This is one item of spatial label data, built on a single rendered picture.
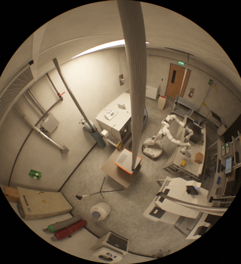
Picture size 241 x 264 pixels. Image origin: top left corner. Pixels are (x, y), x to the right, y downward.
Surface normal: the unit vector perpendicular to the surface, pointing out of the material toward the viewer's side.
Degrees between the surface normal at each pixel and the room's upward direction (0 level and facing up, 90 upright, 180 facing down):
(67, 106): 90
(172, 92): 90
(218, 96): 90
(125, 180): 0
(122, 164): 0
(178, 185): 0
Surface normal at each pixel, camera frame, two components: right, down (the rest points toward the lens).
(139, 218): -0.13, -0.54
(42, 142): 0.80, 0.43
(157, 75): -0.58, 0.72
